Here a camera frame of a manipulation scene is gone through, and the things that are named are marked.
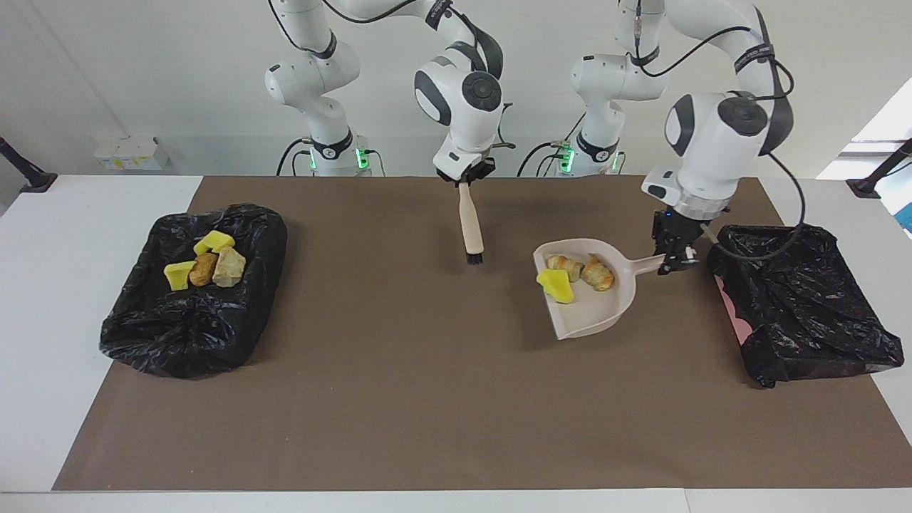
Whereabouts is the beige hand brush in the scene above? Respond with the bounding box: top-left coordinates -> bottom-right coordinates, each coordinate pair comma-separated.
458,182 -> 485,266

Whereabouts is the croissant piece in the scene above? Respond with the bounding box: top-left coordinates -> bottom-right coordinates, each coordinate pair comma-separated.
581,254 -> 615,292
547,255 -> 585,282

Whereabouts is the beige plastic dustpan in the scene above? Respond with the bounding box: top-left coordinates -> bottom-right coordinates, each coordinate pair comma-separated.
533,238 -> 667,341

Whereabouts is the plain yellow sponge piece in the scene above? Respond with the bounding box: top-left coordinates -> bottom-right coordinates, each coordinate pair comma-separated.
536,269 -> 575,305

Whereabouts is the pale bread chunk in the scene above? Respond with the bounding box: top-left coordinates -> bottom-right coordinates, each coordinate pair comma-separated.
212,247 -> 247,288

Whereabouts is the notched yellow sponge piece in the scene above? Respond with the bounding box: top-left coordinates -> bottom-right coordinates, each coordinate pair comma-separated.
194,230 -> 236,256

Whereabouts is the brown bread roll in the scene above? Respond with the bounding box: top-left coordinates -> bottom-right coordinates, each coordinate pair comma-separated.
189,252 -> 219,287

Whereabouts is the yellow green sponge piece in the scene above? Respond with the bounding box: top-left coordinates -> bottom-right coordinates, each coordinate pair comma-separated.
163,261 -> 197,291

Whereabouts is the pink plastic bin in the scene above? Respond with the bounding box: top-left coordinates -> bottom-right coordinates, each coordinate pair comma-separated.
714,274 -> 753,344

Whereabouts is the black bag over pink bin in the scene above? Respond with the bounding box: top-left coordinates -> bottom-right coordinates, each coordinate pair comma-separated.
707,223 -> 905,389

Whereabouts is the black trash bag bin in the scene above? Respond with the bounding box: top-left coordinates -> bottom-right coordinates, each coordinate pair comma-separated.
99,203 -> 289,380

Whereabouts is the brown paper mat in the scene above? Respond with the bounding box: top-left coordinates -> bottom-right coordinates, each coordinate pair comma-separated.
52,176 -> 912,491

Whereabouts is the black left base cable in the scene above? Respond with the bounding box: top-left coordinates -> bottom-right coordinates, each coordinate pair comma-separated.
517,140 -> 571,177

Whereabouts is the black base cable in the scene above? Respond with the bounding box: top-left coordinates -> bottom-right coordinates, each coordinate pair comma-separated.
517,140 -> 571,177
276,139 -> 314,177

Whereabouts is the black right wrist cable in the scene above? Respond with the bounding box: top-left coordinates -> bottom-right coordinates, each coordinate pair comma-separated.
268,0 -> 515,152

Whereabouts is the black right base cable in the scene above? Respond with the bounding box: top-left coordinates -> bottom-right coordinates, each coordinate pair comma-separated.
276,139 -> 314,177

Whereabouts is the black camera stand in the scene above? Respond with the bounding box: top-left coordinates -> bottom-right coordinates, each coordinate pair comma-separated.
846,138 -> 912,200
0,135 -> 58,194

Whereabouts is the white wall socket box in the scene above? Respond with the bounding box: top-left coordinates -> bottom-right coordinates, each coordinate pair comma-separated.
94,135 -> 172,172

